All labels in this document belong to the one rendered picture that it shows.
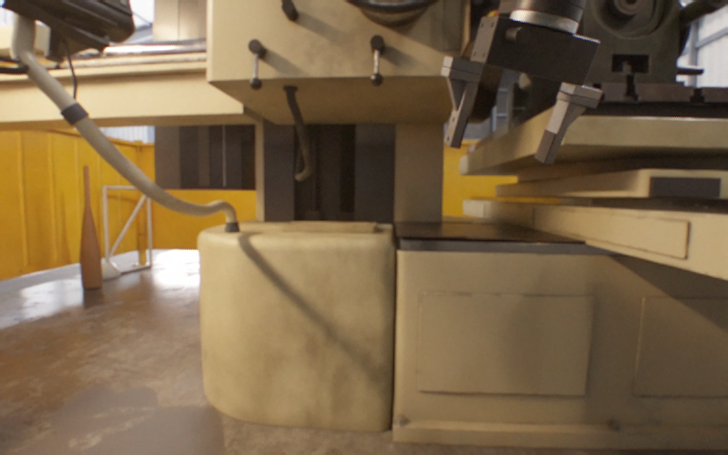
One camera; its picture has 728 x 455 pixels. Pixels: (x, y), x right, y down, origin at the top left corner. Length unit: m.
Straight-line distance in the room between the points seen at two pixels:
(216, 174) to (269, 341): 0.95
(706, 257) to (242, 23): 1.20
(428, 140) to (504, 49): 1.24
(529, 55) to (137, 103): 1.41
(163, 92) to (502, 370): 1.50
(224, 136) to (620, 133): 1.55
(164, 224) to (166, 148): 2.19
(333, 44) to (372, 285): 0.68
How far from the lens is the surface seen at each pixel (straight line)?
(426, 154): 1.67
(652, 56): 1.12
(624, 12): 1.13
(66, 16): 0.93
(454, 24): 1.10
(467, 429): 1.23
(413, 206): 1.65
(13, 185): 3.33
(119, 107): 1.68
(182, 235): 4.02
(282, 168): 1.73
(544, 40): 0.48
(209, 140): 1.88
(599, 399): 1.35
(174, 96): 1.55
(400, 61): 1.06
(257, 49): 1.09
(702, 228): 0.86
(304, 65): 1.09
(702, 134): 1.10
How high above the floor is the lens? 0.73
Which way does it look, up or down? 5 degrees down
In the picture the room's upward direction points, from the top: 1 degrees clockwise
